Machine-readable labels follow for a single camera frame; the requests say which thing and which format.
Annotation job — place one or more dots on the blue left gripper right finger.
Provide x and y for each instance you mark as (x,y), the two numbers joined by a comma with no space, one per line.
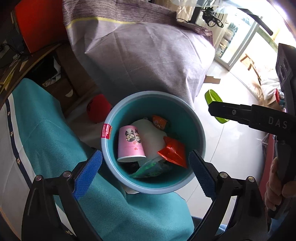
(205,174)

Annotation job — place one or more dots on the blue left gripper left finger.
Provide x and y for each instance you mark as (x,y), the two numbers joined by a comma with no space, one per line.
(84,173)

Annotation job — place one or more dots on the red foil wrapper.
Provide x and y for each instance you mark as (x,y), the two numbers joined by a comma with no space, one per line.
(174,152)

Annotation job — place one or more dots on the clear green printed wrapper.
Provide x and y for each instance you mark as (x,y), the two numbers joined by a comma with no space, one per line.
(152,169)

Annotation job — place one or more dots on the pink paper cup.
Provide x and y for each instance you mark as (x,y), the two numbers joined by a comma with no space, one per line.
(130,147)

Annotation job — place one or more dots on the white paper napkin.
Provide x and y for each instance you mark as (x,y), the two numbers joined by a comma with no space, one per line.
(151,137)

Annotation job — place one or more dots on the orange snack wrapper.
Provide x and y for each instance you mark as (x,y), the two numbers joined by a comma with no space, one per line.
(159,122)

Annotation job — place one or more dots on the lime green bottle cap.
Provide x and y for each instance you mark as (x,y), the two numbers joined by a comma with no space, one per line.
(217,107)

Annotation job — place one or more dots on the teal plastic trash bin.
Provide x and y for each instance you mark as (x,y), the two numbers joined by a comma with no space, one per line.
(183,125)

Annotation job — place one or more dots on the person's right hand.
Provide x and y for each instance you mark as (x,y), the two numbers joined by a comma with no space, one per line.
(274,190)

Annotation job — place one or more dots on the teal grey striped tablecloth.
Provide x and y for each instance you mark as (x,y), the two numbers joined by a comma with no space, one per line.
(55,187)

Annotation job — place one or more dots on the red round floor object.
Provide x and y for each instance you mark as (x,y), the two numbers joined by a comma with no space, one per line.
(98,109)

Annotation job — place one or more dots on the purple woven bag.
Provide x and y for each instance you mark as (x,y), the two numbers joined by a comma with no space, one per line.
(133,46)

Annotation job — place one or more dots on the red box on shelf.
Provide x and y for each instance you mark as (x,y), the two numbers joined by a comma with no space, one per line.
(40,23)

